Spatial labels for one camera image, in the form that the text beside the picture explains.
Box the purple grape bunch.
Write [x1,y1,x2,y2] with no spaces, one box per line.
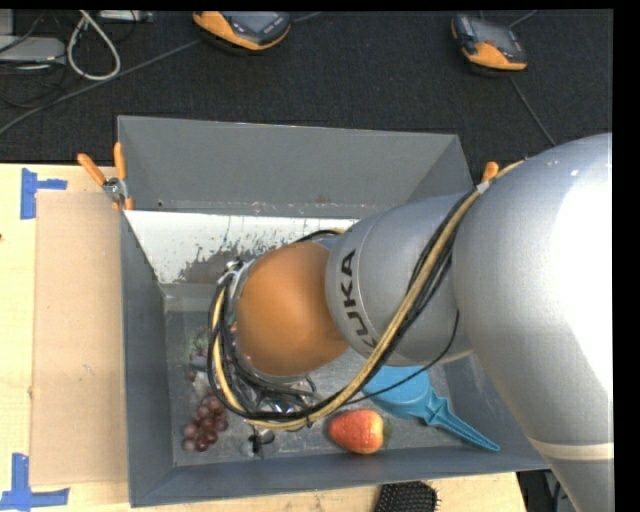
[180,345,230,453]

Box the red strawberry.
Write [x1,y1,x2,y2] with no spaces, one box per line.
[326,408,392,456]

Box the black hairbrush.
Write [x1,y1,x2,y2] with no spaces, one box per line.
[373,480,442,512]

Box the brown cardboard board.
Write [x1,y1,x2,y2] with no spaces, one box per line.
[28,189,129,489]

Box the grey metal bin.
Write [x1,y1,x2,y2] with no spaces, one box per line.
[115,115,552,509]

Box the black cylinder on white bracket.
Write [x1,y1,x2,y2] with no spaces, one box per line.
[247,428,277,458]

